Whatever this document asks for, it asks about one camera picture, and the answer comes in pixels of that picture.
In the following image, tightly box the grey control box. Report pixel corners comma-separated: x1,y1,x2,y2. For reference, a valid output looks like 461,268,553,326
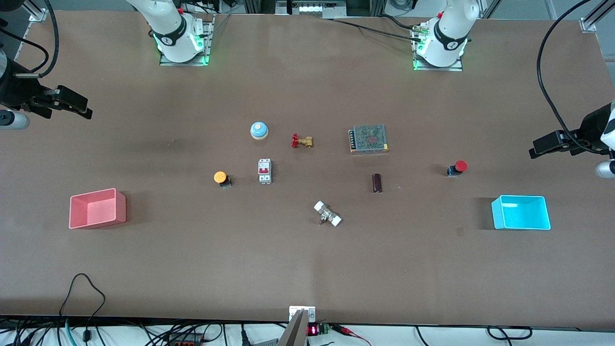
276,0,347,20

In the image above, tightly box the thin black looped cable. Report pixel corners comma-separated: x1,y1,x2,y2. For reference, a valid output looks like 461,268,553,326
60,273,106,332

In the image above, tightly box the grey camera mount bar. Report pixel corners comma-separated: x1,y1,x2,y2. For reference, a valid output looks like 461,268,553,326
277,306,317,346

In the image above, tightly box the metal mesh power supply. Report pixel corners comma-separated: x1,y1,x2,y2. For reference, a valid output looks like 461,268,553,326
349,124,389,154

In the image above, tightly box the pink plastic box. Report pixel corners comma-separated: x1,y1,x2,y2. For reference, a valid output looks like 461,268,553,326
69,188,127,230

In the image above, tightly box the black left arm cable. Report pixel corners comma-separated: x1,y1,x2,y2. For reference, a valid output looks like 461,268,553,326
536,0,615,155

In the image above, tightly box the red alligator clip lead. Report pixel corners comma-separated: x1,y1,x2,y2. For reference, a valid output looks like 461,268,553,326
331,324,371,346

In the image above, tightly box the white-capped metal pipe fitting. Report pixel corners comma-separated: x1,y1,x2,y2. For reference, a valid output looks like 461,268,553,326
314,200,342,227

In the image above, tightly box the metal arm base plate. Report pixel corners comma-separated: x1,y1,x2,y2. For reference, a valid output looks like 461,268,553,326
159,13,215,67
412,26,464,72

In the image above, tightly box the cyan plastic box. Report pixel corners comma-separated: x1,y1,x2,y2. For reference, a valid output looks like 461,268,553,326
491,195,551,231

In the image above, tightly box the black cable to arm base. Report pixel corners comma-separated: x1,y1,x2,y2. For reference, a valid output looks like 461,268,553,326
323,14,426,40

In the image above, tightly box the black coiled cable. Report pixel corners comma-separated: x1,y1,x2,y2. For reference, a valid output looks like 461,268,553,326
487,325,533,341

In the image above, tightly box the aluminium frame profile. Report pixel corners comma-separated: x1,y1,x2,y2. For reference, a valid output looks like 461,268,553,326
580,0,615,33
28,0,49,23

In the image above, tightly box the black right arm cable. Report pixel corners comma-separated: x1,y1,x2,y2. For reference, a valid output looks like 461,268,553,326
0,0,60,78

